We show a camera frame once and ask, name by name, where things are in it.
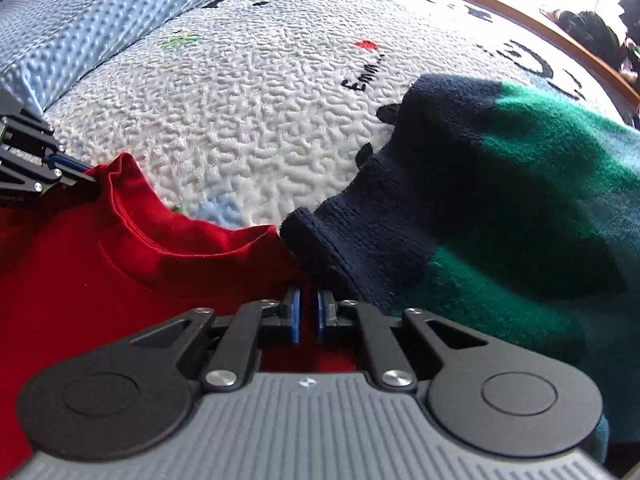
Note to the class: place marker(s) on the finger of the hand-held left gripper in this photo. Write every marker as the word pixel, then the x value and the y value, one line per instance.
pixel 75 175
pixel 30 132

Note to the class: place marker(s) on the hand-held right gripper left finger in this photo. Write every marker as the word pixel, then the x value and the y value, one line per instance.
pixel 297 317

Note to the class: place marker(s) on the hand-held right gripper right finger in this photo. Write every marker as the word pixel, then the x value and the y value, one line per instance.
pixel 320 317

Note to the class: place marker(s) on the red shirt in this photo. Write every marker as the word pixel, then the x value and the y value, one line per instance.
pixel 75 270

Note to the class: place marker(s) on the green and navy knit sweater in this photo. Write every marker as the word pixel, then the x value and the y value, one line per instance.
pixel 500 210

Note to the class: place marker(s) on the pile of dark clothes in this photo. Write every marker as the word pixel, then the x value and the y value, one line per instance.
pixel 585 30

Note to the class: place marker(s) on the dotted light blue blanket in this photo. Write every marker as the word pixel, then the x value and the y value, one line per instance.
pixel 100 20

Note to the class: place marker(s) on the panda printed blanket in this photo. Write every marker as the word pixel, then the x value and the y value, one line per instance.
pixel 250 110

